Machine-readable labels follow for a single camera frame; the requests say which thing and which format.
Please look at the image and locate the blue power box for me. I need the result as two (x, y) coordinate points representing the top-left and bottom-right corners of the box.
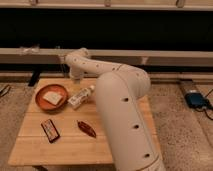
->
(184, 93), (207, 108)

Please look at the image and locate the dark chocolate bar wrapper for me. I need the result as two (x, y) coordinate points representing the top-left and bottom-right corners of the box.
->
(41, 119), (60, 143)

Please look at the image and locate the grey metal rail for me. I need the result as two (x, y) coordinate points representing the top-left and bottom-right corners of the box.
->
(0, 47), (213, 67)

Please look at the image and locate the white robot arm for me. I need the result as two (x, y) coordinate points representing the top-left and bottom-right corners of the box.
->
(65, 48), (166, 171)

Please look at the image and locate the orange round bowl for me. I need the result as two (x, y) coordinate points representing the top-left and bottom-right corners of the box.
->
(35, 84), (68, 111)

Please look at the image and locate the wooden table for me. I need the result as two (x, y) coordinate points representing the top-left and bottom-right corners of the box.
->
(8, 79), (161, 166)

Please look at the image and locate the white plastic bottle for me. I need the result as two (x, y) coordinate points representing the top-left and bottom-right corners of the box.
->
(68, 85), (95, 109)

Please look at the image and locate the black table leg post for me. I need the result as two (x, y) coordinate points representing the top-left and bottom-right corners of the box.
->
(28, 66), (41, 87)

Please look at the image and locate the white sponge block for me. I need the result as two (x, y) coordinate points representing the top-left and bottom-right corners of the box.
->
(43, 91), (63, 105)

